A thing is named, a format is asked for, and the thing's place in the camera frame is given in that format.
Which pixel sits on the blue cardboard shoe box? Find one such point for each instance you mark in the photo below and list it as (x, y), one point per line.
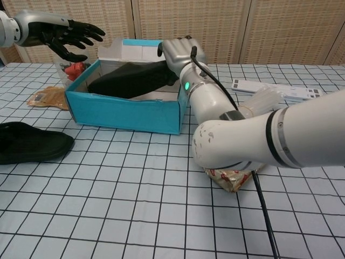
(121, 116)

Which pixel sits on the bundle of clear sticks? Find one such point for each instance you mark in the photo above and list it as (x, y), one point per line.
(265, 99)

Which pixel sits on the bamboo folding screen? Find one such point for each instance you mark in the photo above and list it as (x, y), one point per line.
(256, 29)

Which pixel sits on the gold foil pack red print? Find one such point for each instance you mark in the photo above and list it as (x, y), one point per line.
(229, 179)

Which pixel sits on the white flat strip package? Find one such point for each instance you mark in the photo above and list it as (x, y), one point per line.
(250, 87)

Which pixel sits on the black slipper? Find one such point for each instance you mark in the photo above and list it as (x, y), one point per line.
(32, 145)
(129, 81)

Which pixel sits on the clear bag red items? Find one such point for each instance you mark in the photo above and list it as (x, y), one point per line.
(74, 69)

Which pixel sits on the brown foil pouch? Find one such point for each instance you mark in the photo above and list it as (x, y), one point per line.
(48, 97)

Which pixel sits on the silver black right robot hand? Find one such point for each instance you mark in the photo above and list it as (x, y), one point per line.
(180, 52)

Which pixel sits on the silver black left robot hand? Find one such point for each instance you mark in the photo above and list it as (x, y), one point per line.
(40, 27)

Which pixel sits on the checked light blue tablecloth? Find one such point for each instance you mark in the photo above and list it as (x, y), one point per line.
(134, 202)

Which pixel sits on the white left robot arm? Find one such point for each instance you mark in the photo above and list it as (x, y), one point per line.
(6, 29)

